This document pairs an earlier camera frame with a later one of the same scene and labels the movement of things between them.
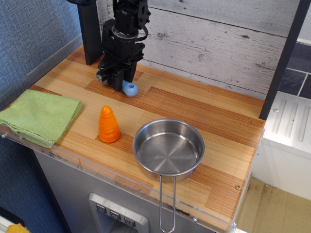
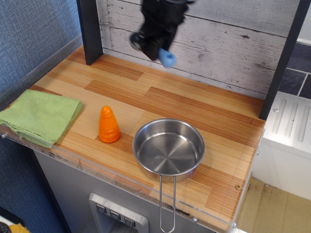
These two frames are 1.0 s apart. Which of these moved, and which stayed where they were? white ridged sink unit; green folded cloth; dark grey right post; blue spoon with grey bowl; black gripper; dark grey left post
Moved: blue spoon with grey bowl; black gripper
Stayed: green folded cloth; dark grey left post; dark grey right post; white ridged sink unit
